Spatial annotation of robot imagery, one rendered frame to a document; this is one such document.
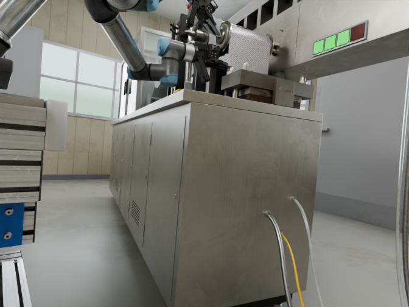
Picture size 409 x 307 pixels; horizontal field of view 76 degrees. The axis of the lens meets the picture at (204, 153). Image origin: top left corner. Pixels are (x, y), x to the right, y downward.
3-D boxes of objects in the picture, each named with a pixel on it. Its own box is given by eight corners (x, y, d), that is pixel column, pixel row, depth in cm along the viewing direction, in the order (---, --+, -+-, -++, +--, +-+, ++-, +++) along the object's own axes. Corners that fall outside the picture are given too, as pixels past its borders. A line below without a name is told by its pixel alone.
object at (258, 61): (225, 81, 124) (229, 42, 123) (265, 89, 134) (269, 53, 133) (226, 81, 123) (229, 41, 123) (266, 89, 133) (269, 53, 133)
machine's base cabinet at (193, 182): (107, 195, 320) (112, 125, 317) (159, 195, 347) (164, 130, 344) (168, 347, 92) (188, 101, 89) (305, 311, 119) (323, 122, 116)
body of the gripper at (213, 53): (221, 46, 117) (196, 39, 112) (220, 65, 118) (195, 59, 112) (213, 51, 124) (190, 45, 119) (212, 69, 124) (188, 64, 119)
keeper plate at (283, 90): (271, 105, 111) (274, 78, 111) (290, 108, 115) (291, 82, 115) (275, 103, 109) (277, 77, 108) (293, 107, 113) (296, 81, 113)
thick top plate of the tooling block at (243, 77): (220, 89, 118) (221, 76, 118) (288, 102, 135) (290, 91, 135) (240, 83, 104) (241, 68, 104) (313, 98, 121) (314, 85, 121)
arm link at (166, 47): (154, 59, 113) (156, 39, 113) (179, 64, 118) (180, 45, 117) (159, 54, 106) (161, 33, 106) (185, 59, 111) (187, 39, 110)
